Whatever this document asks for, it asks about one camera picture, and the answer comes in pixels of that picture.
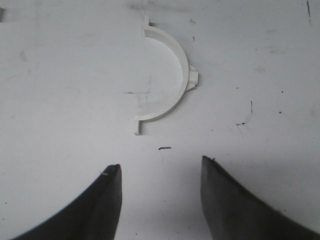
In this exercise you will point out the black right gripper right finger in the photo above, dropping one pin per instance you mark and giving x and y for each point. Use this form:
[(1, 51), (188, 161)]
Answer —
[(234, 213)]

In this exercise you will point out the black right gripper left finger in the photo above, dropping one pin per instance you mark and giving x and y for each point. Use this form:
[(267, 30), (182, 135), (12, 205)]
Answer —
[(93, 215)]

